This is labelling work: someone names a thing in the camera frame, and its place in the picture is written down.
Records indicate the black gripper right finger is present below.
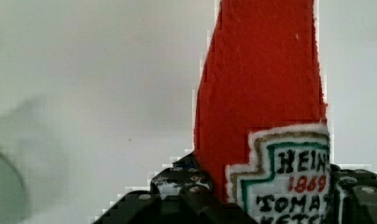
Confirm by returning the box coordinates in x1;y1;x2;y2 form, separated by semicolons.
327;164;377;224

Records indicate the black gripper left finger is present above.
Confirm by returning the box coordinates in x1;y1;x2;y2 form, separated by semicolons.
93;154;258;224

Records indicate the red plush ketchup bottle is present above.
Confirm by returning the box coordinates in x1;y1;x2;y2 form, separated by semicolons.
194;0;330;224

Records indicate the green cup with handle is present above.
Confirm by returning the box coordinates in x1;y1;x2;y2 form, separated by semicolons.
0;154;27;224

